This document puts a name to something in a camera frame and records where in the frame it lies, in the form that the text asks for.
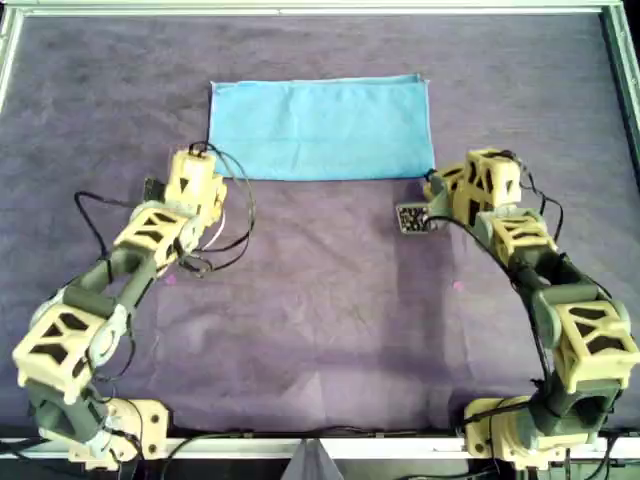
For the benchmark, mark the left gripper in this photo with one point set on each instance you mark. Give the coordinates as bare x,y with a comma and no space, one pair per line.
192,180

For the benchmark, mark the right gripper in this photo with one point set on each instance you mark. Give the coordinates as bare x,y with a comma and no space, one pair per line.
480,185

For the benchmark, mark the blue microfiber cloth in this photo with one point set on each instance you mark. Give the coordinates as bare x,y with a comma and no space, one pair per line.
320,130

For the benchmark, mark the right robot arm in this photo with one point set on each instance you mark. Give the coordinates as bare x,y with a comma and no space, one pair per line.
590,340

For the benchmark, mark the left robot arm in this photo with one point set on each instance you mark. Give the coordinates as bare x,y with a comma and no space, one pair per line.
150,232

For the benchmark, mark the grey metal camera bracket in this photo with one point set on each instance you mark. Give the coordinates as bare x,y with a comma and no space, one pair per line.
440,210

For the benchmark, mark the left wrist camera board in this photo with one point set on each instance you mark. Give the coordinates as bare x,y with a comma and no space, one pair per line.
156,190

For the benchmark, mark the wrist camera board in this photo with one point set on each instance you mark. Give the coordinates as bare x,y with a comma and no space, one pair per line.
412,218
156,190

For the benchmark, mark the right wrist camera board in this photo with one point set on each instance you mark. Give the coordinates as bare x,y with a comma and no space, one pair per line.
412,218

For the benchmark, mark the aluminium table frame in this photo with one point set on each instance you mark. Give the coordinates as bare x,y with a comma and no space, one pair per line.
300,7

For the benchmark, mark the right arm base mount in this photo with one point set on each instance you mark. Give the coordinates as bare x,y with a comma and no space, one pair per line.
480,425

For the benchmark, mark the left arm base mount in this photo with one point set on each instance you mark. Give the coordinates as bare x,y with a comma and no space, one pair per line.
152,425

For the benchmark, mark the grey camera stand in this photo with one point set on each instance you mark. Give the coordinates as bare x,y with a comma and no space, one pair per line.
312,465

